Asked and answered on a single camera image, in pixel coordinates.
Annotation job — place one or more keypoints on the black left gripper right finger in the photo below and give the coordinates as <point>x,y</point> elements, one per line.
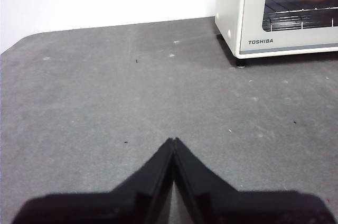
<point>224,208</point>

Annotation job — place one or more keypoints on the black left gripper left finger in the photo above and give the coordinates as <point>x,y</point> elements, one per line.
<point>118,208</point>

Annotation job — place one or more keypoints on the cream Toshiba toaster oven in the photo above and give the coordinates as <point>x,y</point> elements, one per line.
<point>228,10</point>

